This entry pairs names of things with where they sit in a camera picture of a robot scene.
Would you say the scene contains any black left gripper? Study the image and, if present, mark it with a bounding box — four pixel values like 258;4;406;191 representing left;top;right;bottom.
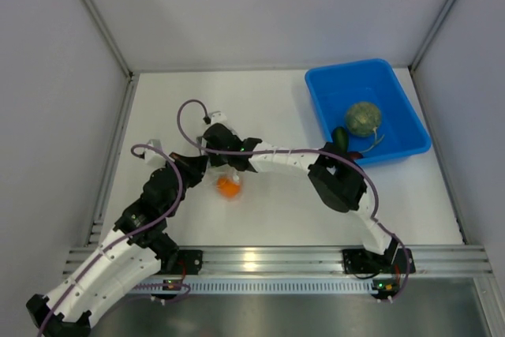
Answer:
162;152;208;218

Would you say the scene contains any clear polka dot zip bag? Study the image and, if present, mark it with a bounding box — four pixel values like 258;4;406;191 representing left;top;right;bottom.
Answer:
203;159;242;200

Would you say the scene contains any orange toy fruit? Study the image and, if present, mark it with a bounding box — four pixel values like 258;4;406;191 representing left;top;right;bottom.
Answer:
215;176;241;200

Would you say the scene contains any dark green toy avocado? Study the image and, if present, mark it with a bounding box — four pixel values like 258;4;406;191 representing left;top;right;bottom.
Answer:
331;126;350;152

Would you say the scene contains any dark red toy fruit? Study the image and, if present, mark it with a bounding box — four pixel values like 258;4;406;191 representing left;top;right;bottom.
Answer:
347;152;364;161

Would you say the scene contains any green netted toy melon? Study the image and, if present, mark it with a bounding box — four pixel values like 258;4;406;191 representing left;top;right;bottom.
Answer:
344;101;384;154

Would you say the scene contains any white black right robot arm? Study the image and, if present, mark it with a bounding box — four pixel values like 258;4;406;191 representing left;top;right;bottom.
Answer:
201;122;398;273

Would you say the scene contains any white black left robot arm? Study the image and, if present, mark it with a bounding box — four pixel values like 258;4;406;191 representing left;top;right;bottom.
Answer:
26;152;208;336

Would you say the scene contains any blue plastic bin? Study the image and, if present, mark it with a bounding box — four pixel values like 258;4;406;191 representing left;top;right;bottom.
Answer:
305;58;431;166

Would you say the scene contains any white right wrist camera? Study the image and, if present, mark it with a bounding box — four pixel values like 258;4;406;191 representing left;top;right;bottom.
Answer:
203;110;228;128

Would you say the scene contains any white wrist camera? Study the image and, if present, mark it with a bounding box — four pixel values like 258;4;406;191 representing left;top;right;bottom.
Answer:
142;139;166;169
203;110;228;128

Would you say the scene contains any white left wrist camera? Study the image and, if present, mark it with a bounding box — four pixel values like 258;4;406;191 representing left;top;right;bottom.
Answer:
142;139;166;169

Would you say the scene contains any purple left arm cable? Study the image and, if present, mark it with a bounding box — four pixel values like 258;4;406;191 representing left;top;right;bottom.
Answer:
37;144;190;337

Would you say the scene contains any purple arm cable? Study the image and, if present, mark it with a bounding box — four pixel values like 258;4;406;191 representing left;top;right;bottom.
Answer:
176;99;411;302
37;144;190;337

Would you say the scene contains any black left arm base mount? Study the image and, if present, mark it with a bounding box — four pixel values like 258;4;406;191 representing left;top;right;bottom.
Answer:
161;249;204;275

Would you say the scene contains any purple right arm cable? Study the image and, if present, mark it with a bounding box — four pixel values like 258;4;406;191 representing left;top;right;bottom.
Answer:
176;99;411;302

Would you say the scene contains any white slotted cable duct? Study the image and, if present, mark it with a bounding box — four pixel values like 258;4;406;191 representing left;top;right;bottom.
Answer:
130;277;378;295

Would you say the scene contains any left vertical frame post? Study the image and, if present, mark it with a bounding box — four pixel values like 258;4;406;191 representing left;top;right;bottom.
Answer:
80;0;133;78

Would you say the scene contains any vertical frame post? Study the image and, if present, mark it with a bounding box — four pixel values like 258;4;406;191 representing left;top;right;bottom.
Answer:
408;0;458;73
80;0;133;78

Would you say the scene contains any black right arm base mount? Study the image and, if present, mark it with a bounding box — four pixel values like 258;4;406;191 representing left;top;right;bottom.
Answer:
342;248;416;275

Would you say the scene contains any right vertical frame post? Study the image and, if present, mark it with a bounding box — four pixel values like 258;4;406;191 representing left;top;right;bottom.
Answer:
408;0;458;73

